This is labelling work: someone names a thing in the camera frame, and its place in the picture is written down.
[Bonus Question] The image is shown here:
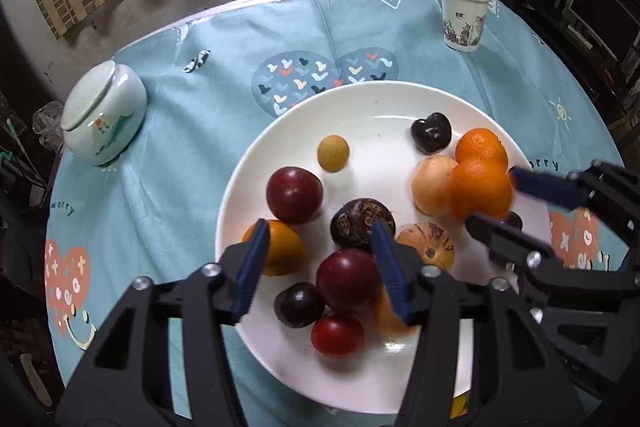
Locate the orange mandarin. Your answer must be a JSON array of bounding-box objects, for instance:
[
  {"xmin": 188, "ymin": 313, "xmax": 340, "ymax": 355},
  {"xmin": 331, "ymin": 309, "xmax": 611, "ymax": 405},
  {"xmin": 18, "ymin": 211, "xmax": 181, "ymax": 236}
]
[
  {"xmin": 454, "ymin": 128, "xmax": 509, "ymax": 170},
  {"xmin": 449, "ymin": 158, "xmax": 513, "ymax": 223}
]

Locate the celadon jar lid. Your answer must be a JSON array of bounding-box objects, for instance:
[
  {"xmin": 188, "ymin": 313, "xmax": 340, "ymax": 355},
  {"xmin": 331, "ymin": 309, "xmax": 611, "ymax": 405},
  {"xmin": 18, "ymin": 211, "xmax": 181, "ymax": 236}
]
[{"xmin": 60, "ymin": 60, "xmax": 121, "ymax": 132}]

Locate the striped tan round fruit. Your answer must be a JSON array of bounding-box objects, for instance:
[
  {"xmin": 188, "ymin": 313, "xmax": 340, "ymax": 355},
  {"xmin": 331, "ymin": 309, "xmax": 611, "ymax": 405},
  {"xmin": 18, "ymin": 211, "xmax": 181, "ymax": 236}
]
[{"xmin": 396, "ymin": 222, "xmax": 456, "ymax": 272}]

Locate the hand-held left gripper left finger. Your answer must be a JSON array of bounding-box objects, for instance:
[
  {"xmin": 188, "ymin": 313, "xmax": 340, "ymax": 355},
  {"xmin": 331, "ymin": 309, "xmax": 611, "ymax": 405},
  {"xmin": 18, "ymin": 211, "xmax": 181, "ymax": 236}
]
[{"xmin": 57, "ymin": 218, "xmax": 273, "ymax": 427}]

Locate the light blue printed tablecloth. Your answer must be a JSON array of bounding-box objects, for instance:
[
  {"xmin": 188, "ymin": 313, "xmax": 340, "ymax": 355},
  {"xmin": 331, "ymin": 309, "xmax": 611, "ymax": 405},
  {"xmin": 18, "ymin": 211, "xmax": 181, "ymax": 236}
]
[{"xmin": 44, "ymin": 0, "xmax": 632, "ymax": 427}]

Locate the black computer monitor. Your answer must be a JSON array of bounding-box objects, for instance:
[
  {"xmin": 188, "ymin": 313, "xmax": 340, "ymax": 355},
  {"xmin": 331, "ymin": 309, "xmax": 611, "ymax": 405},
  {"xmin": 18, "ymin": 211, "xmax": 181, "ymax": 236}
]
[{"xmin": 570, "ymin": 0, "xmax": 640, "ymax": 62}]

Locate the celadon ceramic jar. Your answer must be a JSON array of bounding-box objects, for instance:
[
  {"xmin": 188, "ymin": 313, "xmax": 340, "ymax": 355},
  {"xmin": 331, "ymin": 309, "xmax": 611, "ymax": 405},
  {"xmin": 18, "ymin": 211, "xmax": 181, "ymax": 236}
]
[{"xmin": 65, "ymin": 64, "xmax": 148, "ymax": 166}]

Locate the orange-yellow persimmon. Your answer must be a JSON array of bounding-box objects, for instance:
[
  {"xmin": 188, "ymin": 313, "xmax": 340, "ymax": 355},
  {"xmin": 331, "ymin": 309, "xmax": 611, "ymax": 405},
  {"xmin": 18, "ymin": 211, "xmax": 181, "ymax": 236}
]
[{"xmin": 241, "ymin": 219, "xmax": 306, "ymax": 278}]

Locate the printed paper cup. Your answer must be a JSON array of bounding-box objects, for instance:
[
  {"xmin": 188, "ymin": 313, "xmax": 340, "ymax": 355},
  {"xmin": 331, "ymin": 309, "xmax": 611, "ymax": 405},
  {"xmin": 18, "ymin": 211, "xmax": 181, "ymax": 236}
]
[{"xmin": 438, "ymin": 0, "xmax": 492, "ymax": 53}]

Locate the black tv stand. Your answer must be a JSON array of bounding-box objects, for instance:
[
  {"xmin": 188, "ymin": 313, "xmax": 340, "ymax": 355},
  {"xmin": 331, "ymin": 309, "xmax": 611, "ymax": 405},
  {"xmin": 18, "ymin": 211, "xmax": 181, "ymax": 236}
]
[{"xmin": 500, "ymin": 0, "xmax": 640, "ymax": 128}]

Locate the pale peach fruit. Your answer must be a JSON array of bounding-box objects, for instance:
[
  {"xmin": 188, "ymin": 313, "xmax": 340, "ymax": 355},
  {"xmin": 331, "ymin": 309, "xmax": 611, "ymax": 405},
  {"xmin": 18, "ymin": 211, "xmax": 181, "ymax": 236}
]
[{"xmin": 411, "ymin": 156, "xmax": 458, "ymax": 217}]

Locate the heart-shaped dark plum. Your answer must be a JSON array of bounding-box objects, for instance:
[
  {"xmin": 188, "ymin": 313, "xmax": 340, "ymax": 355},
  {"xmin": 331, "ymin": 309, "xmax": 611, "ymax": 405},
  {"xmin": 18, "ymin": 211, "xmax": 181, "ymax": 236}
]
[{"xmin": 411, "ymin": 112, "xmax": 453, "ymax": 154}]

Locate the small olive longan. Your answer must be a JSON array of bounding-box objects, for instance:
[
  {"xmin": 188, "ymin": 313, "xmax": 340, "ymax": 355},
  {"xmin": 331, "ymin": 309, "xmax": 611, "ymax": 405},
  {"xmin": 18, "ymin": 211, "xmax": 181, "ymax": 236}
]
[{"xmin": 317, "ymin": 135, "xmax": 350, "ymax": 172}]

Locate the white oval plate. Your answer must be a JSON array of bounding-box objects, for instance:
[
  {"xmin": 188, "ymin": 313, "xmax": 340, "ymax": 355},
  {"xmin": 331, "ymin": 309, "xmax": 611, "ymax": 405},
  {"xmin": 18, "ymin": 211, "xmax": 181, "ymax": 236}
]
[{"xmin": 215, "ymin": 80, "xmax": 556, "ymax": 415}]

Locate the dark brown water chestnut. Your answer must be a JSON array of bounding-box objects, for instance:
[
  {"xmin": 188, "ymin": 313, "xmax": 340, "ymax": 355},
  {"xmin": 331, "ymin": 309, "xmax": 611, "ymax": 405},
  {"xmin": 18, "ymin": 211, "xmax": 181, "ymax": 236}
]
[{"xmin": 330, "ymin": 198, "xmax": 397, "ymax": 253}]

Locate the dark red plum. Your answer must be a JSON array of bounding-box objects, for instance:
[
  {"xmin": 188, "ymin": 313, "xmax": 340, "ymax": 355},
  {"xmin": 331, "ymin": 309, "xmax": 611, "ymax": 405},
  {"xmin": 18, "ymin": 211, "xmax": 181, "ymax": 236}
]
[
  {"xmin": 316, "ymin": 249, "xmax": 383, "ymax": 314},
  {"xmin": 265, "ymin": 166, "xmax": 324, "ymax": 226}
]

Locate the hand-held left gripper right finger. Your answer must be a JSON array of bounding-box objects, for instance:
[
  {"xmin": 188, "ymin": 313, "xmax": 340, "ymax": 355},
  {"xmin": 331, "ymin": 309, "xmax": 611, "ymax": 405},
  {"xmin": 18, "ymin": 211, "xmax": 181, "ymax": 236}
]
[{"xmin": 370, "ymin": 219, "xmax": 586, "ymax": 427}]

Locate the small red tomato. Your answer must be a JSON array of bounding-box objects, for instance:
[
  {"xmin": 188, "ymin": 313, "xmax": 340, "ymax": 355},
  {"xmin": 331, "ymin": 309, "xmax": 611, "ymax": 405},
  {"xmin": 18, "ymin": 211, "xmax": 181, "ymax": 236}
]
[{"xmin": 310, "ymin": 313, "xmax": 366, "ymax": 360}]

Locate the clear plastic bag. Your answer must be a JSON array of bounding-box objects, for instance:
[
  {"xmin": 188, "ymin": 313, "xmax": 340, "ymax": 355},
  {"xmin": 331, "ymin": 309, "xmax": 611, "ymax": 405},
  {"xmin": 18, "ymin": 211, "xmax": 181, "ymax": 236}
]
[{"xmin": 32, "ymin": 102, "xmax": 68, "ymax": 148}]

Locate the green-orange tangerine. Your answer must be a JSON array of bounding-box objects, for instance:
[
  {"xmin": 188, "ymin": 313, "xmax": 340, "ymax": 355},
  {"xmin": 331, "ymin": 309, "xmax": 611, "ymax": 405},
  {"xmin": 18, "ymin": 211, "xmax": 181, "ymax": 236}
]
[{"xmin": 449, "ymin": 394, "xmax": 472, "ymax": 419}]

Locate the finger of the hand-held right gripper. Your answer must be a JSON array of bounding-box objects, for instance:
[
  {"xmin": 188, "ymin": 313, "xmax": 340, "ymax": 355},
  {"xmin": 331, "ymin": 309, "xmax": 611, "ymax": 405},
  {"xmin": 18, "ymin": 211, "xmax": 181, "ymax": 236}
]
[
  {"xmin": 465, "ymin": 213, "xmax": 566, "ymax": 278},
  {"xmin": 510, "ymin": 161, "xmax": 640, "ymax": 253}
]

